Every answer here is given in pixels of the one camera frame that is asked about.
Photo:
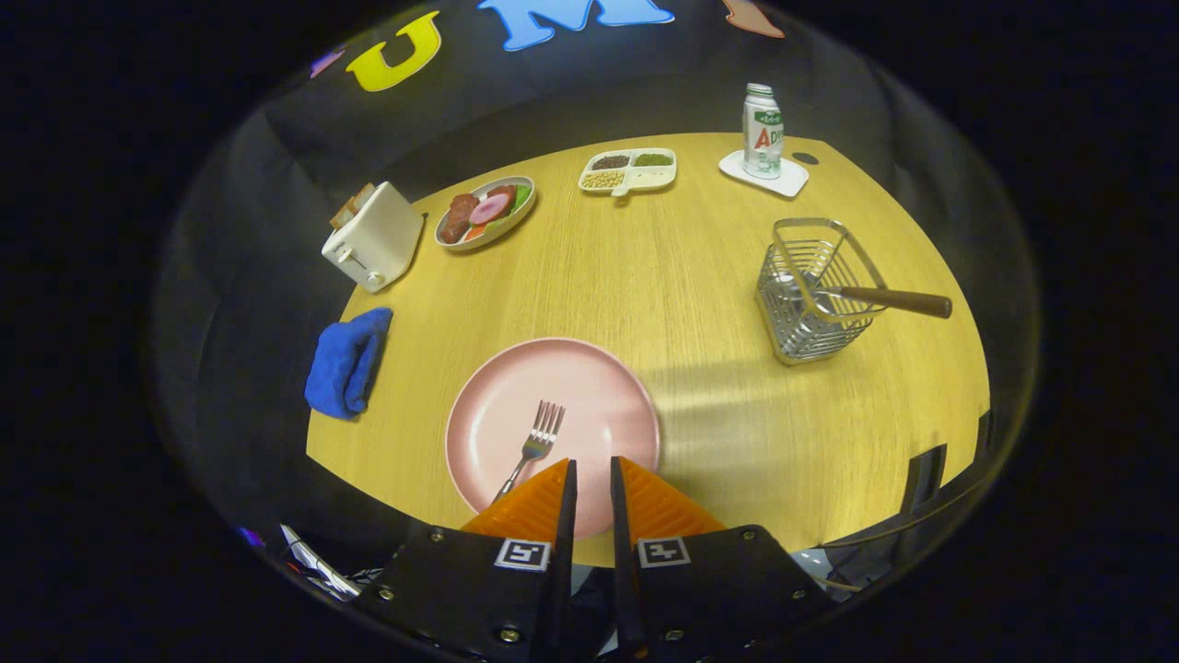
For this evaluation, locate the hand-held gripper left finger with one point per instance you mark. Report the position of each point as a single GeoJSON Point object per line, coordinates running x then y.
{"type": "Point", "coordinates": [564, 552]}

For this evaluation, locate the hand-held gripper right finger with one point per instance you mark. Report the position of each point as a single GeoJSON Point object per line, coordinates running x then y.
{"type": "Point", "coordinates": [622, 552]}

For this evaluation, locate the silver fork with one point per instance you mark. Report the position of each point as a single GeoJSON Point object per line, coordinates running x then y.
{"type": "Point", "coordinates": [543, 433]}

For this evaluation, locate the pink plate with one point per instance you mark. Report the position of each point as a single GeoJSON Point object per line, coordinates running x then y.
{"type": "Point", "coordinates": [589, 387]}

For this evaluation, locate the white patterned object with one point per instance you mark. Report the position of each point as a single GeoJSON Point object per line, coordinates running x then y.
{"type": "Point", "coordinates": [318, 562]}

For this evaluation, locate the blue towel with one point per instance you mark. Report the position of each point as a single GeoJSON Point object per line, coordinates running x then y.
{"type": "Point", "coordinates": [345, 364]}

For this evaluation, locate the black chair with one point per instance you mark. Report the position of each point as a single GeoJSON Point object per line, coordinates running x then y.
{"type": "Point", "coordinates": [923, 474]}

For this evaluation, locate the grey food plate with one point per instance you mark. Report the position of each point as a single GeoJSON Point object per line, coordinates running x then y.
{"type": "Point", "coordinates": [493, 238]}

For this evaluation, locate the orange carrot slice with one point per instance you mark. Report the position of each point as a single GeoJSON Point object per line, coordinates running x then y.
{"type": "Point", "coordinates": [474, 233]}

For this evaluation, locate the pink ham slice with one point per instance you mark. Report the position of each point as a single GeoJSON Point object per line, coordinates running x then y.
{"type": "Point", "coordinates": [489, 209]}

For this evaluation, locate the large brown meat slice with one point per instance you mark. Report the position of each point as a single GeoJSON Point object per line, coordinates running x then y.
{"type": "Point", "coordinates": [458, 217]}

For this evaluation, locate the green lettuce leaf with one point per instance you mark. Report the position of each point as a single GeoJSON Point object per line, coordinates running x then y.
{"type": "Point", "coordinates": [522, 196]}

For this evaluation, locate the white toaster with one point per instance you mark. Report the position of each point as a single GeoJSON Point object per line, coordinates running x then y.
{"type": "Point", "coordinates": [378, 239]}

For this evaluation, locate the small brown meat slice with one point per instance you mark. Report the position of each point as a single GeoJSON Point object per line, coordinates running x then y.
{"type": "Point", "coordinates": [503, 192]}

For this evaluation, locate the pile of yellow soybeans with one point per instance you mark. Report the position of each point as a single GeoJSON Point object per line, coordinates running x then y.
{"type": "Point", "coordinates": [603, 180]}

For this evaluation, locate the white divided dish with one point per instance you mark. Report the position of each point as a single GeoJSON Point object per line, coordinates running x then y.
{"type": "Point", "coordinates": [654, 178]}

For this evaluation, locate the pile of dark red beans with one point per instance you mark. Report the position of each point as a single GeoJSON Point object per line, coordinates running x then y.
{"type": "Point", "coordinates": [611, 162]}

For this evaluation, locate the pile of green beans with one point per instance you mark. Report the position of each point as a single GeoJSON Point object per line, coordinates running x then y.
{"type": "Point", "coordinates": [652, 159]}

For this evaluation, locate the toast slice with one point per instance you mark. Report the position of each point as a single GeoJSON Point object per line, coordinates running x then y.
{"type": "Point", "coordinates": [361, 196]}
{"type": "Point", "coordinates": [343, 215]}

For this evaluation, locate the white square coaster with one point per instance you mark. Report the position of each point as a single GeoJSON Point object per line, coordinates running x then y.
{"type": "Point", "coordinates": [788, 184]}

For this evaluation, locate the black table grommet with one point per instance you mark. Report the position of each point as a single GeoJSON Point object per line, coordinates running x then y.
{"type": "Point", "coordinates": [805, 158]}

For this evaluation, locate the white drink bottle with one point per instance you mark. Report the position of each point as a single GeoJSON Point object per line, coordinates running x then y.
{"type": "Point", "coordinates": [763, 133]}

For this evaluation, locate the black backdrop cloth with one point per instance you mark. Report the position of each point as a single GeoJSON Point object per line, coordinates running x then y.
{"type": "Point", "coordinates": [276, 184]}

